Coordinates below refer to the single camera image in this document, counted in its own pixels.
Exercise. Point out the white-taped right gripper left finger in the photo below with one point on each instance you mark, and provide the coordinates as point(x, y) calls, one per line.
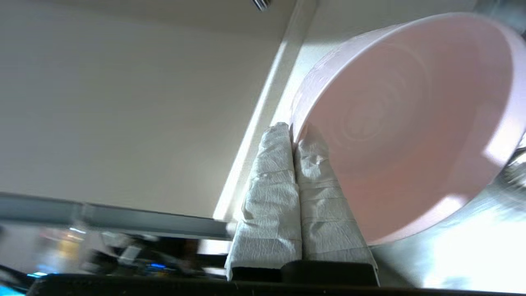
point(267, 213)

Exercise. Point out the pink plastic bowl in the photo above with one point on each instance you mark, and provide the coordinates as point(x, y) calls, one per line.
point(411, 123)

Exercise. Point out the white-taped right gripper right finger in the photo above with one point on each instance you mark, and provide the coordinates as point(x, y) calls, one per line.
point(324, 218)

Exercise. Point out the stainless steel sink basin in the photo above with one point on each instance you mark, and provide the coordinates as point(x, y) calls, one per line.
point(472, 246)

